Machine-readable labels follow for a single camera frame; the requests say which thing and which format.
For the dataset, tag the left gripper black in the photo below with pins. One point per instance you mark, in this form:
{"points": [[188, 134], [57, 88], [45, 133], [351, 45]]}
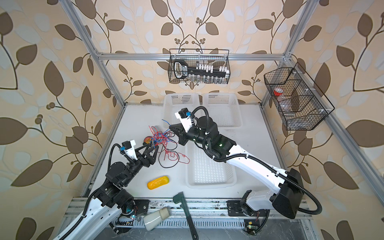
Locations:
{"points": [[146, 162]]}

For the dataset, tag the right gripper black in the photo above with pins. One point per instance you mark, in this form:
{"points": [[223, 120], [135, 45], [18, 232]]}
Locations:
{"points": [[182, 135]]}

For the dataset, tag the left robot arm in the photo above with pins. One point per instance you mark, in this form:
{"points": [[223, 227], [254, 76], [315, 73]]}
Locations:
{"points": [[111, 199]]}

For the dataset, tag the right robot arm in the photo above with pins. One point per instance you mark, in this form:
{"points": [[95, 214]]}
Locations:
{"points": [[286, 193]]}

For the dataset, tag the yellow plastic corn toy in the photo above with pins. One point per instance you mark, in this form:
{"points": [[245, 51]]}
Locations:
{"points": [[156, 183]]}

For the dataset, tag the white basket back left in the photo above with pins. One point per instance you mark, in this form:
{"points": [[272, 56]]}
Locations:
{"points": [[174, 103]]}

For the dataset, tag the white basket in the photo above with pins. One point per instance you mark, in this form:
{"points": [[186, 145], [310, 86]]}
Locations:
{"points": [[224, 109], [174, 103], [204, 173]]}

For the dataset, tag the white basket front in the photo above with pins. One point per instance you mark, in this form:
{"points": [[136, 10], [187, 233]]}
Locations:
{"points": [[204, 173]]}

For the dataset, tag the white basket back right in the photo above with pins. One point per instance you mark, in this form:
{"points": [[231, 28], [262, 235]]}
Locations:
{"points": [[224, 109]]}

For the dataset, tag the black socket holder tool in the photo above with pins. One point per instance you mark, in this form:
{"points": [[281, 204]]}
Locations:
{"points": [[182, 70]]}

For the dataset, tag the white plastic bottle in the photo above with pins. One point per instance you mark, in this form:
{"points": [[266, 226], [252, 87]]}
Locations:
{"points": [[154, 219]]}

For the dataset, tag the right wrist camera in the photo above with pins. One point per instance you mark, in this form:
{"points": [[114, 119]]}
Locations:
{"points": [[184, 115]]}

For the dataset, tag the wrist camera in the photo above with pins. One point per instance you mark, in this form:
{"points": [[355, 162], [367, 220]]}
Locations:
{"points": [[128, 150], [184, 115]]}

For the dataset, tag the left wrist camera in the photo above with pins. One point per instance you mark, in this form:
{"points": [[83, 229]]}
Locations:
{"points": [[128, 150]]}

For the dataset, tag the green handled wrench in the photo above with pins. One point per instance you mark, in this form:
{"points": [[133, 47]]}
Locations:
{"points": [[180, 199]]}

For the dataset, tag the black wire basket back wall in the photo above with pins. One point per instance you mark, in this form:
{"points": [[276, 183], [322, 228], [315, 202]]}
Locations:
{"points": [[216, 57]]}

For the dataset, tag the black wire basket wall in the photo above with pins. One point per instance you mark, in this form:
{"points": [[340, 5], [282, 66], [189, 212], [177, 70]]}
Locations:
{"points": [[303, 105], [216, 57]]}

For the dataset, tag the red object in wire basket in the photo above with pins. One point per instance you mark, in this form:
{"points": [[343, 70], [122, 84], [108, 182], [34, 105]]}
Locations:
{"points": [[278, 91]]}

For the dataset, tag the black wire basket right wall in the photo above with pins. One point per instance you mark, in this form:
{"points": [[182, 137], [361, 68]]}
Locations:
{"points": [[303, 105]]}

